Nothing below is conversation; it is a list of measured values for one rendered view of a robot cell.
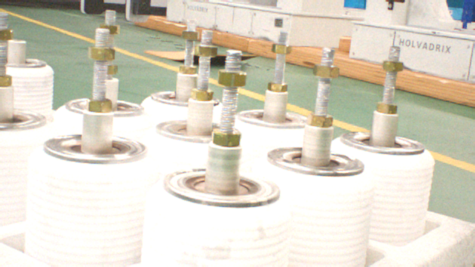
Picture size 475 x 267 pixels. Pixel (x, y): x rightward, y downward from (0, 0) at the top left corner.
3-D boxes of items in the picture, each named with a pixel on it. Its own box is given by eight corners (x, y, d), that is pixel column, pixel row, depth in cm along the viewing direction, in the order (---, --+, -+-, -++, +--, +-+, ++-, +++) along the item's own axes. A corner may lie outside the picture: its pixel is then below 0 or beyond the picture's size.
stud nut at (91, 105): (113, 113, 51) (113, 101, 51) (89, 113, 51) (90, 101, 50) (107, 108, 53) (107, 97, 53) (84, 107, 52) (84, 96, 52)
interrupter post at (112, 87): (107, 109, 70) (110, 76, 70) (122, 113, 69) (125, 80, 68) (87, 110, 69) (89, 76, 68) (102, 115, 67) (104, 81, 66)
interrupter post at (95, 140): (116, 158, 52) (118, 114, 51) (82, 159, 51) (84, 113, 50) (108, 150, 54) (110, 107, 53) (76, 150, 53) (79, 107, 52)
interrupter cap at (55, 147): (159, 167, 51) (160, 158, 50) (50, 168, 48) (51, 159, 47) (133, 142, 57) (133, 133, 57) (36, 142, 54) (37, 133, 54)
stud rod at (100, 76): (105, 133, 52) (111, 30, 50) (91, 133, 52) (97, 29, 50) (102, 130, 53) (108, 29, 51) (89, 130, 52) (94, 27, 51)
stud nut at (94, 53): (116, 61, 50) (116, 49, 50) (92, 60, 50) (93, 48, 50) (110, 58, 52) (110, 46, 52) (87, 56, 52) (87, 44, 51)
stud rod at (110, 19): (102, 90, 68) (106, 10, 66) (99, 88, 68) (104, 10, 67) (112, 90, 68) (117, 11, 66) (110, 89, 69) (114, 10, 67)
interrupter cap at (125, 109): (113, 103, 74) (114, 96, 74) (160, 117, 69) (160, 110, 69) (49, 107, 68) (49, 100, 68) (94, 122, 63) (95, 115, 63)
